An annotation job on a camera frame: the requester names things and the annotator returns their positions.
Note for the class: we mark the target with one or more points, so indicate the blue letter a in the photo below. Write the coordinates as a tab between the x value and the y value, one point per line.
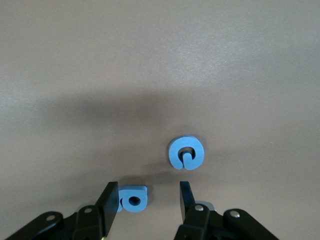
140	192

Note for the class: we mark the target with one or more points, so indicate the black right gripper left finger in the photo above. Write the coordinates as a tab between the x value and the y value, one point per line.
111	200

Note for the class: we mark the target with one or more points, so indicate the blue letter e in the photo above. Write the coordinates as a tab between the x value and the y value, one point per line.
175	150

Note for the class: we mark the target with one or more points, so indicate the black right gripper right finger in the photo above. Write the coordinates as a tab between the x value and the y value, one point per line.
186	202

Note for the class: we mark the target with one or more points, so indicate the brown table cover sheet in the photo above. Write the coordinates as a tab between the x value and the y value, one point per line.
150	62

